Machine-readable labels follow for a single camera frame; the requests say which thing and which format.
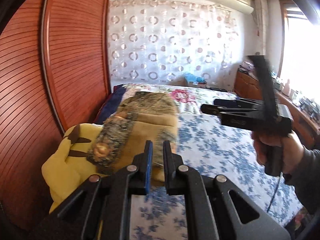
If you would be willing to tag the white blue-flowered bed sheet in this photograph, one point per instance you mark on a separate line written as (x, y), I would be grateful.
(212, 150)

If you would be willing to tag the person's right forearm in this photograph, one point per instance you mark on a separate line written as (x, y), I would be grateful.
(310, 180)

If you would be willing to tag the white plastic bottle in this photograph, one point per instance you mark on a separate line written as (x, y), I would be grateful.
(287, 86)

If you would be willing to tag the window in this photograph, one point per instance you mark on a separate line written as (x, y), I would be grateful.
(300, 42)

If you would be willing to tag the yellow plush pillow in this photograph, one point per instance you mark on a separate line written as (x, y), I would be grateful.
(65, 165)

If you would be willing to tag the sheer circle-patterned curtain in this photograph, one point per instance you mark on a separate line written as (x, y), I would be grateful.
(170, 42)

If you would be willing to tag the teal box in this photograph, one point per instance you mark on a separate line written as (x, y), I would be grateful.
(193, 80)

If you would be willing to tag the person's right hand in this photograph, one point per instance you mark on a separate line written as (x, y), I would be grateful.
(292, 152)

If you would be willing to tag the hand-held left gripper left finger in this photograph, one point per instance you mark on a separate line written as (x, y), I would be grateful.
(149, 165)

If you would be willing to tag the black flat device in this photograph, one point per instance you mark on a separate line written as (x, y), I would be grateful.
(216, 89)

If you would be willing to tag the pink rose floral blanket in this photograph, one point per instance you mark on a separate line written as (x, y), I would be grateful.
(185, 95)

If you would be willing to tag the golden patterned shirt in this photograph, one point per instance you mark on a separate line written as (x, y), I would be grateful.
(147, 120)

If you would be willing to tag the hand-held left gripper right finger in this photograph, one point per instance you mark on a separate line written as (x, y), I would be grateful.
(167, 165)

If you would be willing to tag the wooden slatted wardrobe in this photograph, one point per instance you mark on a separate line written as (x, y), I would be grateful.
(75, 55)

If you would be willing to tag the navy blue blanket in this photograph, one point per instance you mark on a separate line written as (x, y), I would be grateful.
(113, 97)

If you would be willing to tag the beige window curtain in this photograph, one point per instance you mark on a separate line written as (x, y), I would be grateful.
(260, 22)

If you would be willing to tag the wooden sideboard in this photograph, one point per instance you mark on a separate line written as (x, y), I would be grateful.
(246, 85)

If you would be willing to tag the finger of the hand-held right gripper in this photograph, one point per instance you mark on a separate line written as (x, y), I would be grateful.
(225, 102)
(215, 109)

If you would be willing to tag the pile of assorted small items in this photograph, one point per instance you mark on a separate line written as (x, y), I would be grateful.
(305, 102)

